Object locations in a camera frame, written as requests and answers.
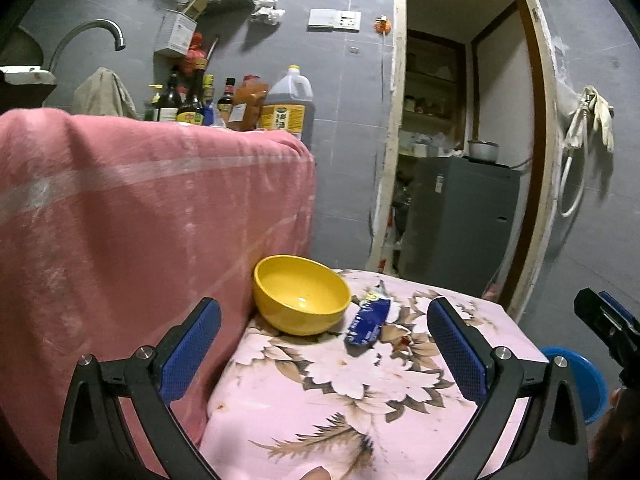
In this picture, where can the large cooking oil jug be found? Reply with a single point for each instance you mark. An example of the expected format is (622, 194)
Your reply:
(287, 105)

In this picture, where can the blue snack wrapper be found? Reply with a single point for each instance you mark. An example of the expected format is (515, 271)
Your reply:
(367, 322)

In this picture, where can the pink checked towel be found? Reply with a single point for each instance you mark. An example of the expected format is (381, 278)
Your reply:
(125, 240)

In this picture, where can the red hanging bag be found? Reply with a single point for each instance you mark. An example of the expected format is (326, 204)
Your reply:
(194, 52)

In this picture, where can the small bottle yellow cap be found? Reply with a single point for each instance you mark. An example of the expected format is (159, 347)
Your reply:
(208, 92)

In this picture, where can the beige rag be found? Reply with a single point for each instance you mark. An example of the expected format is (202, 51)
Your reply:
(102, 92)

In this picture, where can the metal faucet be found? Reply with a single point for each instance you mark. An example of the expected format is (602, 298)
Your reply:
(90, 26)

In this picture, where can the white plastic basket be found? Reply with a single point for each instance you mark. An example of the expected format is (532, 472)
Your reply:
(174, 35)

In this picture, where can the pale rubber gloves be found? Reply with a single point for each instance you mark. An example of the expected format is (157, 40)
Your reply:
(600, 112)

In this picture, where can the orange wall hook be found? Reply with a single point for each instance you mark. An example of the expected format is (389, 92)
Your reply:
(382, 24)

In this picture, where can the white plastic bag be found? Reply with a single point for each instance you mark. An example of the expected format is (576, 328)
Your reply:
(267, 9)

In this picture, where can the yellow bowl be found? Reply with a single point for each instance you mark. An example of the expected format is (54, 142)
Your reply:
(280, 310)

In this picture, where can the person's right hand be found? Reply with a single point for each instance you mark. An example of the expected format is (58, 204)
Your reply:
(617, 435)

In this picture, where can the green and yellow bottle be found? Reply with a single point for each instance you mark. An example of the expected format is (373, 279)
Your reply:
(152, 107)

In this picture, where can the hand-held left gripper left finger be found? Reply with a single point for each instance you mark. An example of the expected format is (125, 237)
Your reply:
(192, 350)

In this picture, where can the dark sauce bottle yellow cap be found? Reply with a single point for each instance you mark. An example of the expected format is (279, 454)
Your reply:
(191, 105)

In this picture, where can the dark sauce bottle black cap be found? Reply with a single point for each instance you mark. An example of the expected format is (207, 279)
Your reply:
(170, 102)

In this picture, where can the metal pot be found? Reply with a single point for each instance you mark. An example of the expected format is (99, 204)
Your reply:
(482, 151)

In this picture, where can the slim sauce bottle black cap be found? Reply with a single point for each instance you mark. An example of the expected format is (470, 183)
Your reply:
(226, 102)

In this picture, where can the pink floral cloth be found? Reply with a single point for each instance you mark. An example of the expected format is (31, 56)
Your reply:
(350, 410)

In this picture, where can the wooden door frame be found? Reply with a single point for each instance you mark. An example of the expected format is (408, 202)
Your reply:
(395, 110)

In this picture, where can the white wall socket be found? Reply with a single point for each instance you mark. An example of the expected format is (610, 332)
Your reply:
(334, 20)

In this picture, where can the grey refrigerator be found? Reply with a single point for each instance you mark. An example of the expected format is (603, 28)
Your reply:
(460, 225)

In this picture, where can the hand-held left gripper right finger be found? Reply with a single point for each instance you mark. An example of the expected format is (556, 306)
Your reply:
(457, 355)

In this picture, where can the blue plastic basin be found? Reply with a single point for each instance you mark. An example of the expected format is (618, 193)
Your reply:
(592, 385)

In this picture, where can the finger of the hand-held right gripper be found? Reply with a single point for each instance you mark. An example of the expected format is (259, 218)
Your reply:
(600, 315)

